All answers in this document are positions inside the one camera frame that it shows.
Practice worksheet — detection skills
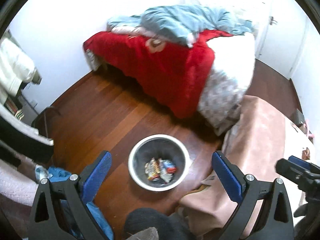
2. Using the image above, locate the white door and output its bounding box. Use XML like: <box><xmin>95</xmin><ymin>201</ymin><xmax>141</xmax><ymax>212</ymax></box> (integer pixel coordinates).
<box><xmin>258</xmin><ymin>4</ymin><xmax>306</xmax><ymax>80</ymax></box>

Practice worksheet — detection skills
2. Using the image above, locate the white silver foil wrapper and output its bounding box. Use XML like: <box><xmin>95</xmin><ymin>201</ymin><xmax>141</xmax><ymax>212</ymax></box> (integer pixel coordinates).
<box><xmin>158</xmin><ymin>158</ymin><xmax>177</xmax><ymax>184</ymax></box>

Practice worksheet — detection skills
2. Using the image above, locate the pink towel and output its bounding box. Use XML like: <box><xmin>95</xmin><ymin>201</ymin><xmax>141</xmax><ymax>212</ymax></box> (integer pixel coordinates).
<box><xmin>0</xmin><ymin>160</ymin><xmax>38</xmax><ymax>206</ymax></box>

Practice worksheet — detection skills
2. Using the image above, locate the orange noodle snack bag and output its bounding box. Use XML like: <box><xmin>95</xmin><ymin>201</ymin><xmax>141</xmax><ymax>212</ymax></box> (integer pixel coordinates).
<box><xmin>145</xmin><ymin>158</ymin><xmax>160</xmax><ymax>181</ymax></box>

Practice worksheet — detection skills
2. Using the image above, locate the cream jacket on chair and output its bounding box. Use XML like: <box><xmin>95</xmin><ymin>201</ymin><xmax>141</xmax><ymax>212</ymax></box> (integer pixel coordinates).
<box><xmin>1</xmin><ymin>35</ymin><xmax>42</xmax><ymax>104</ymax></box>

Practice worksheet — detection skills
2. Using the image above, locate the light blue duvet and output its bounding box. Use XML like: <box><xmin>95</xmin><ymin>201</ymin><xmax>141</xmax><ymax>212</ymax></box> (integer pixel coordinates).
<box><xmin>106</xmin><ymin>5</ymin><xmax>254</xmax><ymax>48</ymax></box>

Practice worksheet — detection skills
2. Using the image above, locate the red fleece blanket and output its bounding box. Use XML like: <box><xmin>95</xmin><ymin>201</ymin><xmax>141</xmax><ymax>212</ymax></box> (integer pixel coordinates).
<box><xmin>83</xmin><ymin>30</ymin><xmax>230</xmax><ymax>119</ymax></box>

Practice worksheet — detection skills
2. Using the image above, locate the black fuzzy slipper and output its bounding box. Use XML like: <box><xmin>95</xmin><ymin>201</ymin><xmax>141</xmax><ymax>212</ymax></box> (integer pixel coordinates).
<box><xmin>123</xmin><ymin>207</ymin><xmax>196</xmax><ymax>239</ymax></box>

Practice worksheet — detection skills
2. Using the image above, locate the white round trash bin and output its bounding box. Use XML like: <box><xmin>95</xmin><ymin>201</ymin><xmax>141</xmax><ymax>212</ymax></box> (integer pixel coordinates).
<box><xmin>128</xmin><ymin>134</ymin><xmax>192</xmax><ymax>192</ymax></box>

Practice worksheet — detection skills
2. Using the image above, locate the blue cloth on floor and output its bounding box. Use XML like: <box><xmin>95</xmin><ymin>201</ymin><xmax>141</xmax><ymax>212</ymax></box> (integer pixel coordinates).
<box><xmin>48</xmin><ymin>166</ymin><xmax>114</xmax><ymax>239</ymax></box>

